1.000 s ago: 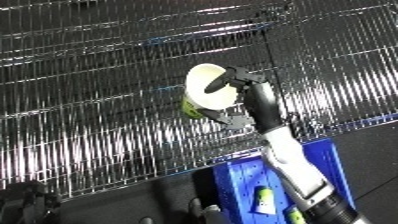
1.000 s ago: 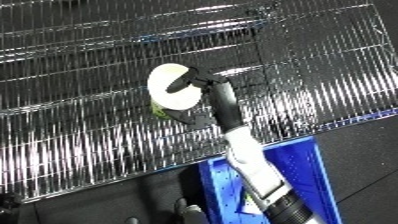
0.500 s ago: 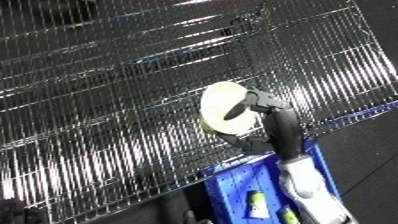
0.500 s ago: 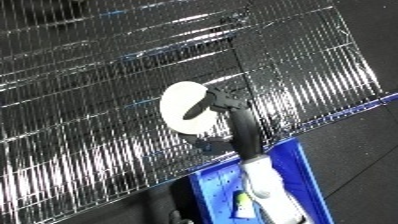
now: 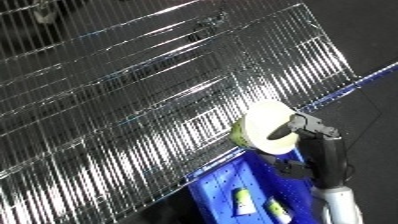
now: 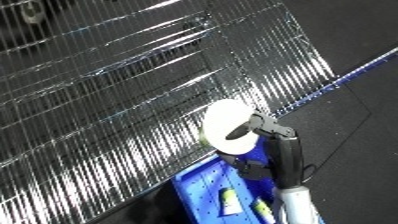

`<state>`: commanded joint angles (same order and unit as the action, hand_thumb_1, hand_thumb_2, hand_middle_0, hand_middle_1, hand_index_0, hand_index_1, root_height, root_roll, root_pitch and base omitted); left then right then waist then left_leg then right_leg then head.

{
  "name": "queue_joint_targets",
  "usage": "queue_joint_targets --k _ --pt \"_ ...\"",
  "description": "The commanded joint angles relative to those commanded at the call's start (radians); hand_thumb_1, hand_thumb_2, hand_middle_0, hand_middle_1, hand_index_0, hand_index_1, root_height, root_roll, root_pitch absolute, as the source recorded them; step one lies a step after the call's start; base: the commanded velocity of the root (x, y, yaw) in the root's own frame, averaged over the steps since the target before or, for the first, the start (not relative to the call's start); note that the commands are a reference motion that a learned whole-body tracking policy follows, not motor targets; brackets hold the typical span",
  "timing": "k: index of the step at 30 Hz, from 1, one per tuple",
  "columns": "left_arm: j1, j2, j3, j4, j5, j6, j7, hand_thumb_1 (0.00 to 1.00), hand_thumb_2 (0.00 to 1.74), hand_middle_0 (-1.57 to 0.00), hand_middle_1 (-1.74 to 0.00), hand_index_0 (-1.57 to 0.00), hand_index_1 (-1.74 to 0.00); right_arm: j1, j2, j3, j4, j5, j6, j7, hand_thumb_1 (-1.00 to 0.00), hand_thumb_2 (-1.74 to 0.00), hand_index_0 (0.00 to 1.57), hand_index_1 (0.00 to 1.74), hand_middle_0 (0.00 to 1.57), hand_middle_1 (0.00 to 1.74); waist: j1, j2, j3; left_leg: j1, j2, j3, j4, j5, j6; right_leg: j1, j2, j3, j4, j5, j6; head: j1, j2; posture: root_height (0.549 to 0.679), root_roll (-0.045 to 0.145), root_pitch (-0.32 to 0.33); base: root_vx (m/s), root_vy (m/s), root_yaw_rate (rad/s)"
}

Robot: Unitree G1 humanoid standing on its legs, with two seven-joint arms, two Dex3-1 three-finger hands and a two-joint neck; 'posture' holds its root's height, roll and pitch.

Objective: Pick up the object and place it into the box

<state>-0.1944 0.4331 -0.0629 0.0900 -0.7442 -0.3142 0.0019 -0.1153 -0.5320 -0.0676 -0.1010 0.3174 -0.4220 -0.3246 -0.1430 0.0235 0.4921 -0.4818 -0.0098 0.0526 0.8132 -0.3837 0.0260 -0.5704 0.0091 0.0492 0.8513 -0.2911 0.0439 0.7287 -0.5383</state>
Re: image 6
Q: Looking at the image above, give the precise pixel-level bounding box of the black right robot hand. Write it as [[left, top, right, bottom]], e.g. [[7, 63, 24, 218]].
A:
[[213, 112, 308, 190]]

